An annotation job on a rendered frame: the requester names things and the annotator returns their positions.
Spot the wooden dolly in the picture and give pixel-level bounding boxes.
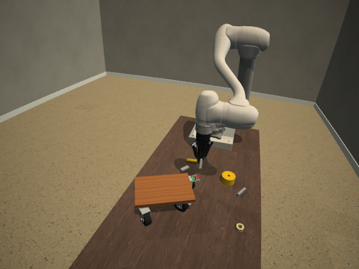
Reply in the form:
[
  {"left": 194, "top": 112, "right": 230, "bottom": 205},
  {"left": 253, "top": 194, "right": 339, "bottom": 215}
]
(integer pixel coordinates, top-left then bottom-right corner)
[{"left": 135, "top": 173, "right": 200, "bottom": 226}]

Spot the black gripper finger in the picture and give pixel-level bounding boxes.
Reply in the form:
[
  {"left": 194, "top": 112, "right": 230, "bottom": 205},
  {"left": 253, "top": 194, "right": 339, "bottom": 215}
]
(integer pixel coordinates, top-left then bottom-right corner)
[
  {"left": 200, "top": 140, "right": 213, "bottom": 168},
  {"left": 191, "top": 142, "right": 203, "bottom": 169}
]

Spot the light grey flat bar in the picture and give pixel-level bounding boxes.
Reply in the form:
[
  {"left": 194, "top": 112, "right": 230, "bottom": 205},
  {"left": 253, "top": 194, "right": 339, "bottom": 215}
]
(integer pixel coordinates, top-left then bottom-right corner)
[{"left": 237, "top": 188, "right": 246, "bottom": 197}]

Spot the yellow disc with center hole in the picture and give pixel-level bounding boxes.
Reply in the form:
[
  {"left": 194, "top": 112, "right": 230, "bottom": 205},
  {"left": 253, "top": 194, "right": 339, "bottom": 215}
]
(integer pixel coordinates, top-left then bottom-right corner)
[{"left": 221, "top": 171, "right": 236, "bottom": 186}]

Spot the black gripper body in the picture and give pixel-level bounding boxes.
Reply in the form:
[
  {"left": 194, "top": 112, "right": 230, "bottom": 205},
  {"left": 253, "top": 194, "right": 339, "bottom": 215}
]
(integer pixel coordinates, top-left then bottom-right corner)
[{"left": 195, "top": 132, "right": 211, "bottom": 147}]

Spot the yellow rectangular bar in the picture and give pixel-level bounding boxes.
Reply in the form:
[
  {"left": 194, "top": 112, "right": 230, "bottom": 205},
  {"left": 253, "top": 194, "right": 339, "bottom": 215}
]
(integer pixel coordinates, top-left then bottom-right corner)
[{"left": 186, "top": 159, "right": 197, "bottom": 164}]

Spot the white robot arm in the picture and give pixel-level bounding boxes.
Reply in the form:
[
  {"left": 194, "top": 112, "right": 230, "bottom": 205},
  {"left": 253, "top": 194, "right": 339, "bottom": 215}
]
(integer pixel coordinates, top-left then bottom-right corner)
[{"left": 195, "top": 24, "right": 270, "bottom": 140}]

